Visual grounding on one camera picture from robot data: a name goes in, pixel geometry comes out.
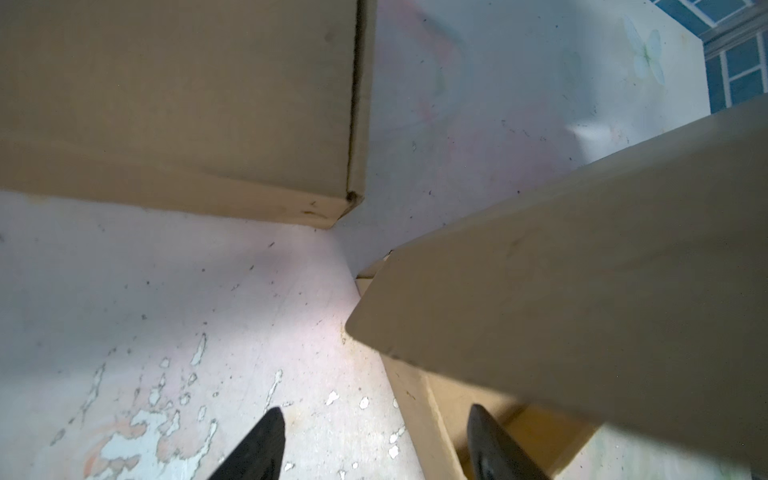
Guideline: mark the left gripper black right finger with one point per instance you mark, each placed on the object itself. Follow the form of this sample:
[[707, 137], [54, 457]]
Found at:
[[494, 454]]

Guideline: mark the brown cardboard box stack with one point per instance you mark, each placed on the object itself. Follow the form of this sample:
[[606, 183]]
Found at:
[[633, 291]]

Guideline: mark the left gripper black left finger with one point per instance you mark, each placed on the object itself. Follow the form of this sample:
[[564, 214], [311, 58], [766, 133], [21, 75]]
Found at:
[[260, 454]]

